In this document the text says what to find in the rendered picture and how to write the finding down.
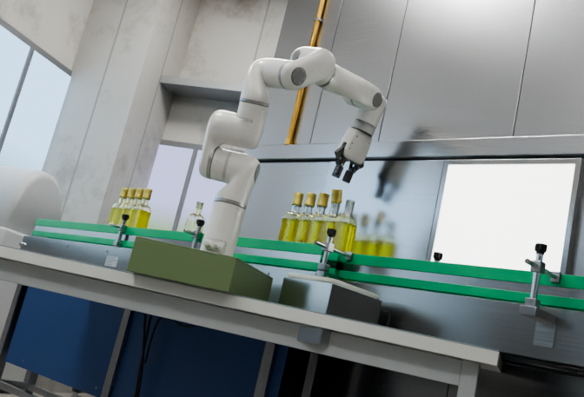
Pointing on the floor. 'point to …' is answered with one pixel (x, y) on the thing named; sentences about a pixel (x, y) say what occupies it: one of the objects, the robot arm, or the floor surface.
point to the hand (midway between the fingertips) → (342, 174)
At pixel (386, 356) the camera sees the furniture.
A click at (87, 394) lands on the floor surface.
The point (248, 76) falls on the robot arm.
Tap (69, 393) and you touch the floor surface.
